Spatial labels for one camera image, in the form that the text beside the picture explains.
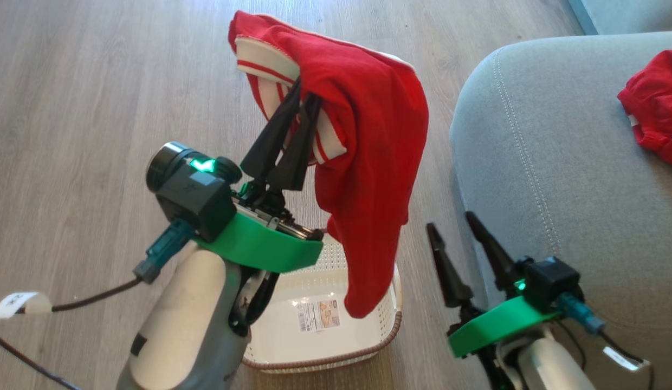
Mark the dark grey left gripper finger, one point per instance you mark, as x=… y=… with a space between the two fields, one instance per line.
x=268 y=146
x=301 y=151

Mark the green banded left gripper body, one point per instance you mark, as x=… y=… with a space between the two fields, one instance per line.
x=260 y=246

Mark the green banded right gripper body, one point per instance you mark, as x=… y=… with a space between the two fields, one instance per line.
x=493 y=325

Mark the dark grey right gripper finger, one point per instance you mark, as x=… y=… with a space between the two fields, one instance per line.
x=496 y=254
x=450 y=273

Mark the red shorts striped white trim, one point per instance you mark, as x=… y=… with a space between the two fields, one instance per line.
x=368 y=141

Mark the red Bulls jersey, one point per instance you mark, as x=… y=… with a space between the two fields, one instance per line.
x=658 y=103

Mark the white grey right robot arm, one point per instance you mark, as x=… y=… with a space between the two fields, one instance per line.
x=547 y=363

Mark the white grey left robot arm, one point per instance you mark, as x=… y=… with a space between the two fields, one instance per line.
x=184 y=325

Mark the grey fabric sofa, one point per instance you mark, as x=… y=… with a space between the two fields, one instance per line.
x=558 y=162

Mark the white paper label sticker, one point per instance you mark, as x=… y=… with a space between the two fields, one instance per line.
x=318 y=316

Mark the white laundry basket brown rim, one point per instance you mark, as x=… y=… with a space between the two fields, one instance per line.
x=292 y=338

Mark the dark right wrist camera box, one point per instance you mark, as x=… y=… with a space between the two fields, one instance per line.
x=553 y=281

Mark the dark wrist camera box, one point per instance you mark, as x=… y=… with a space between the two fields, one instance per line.
x=192 y=187
x=553 y=281

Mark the dark left wrist camera box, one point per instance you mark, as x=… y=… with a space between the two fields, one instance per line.
x=192 y=187

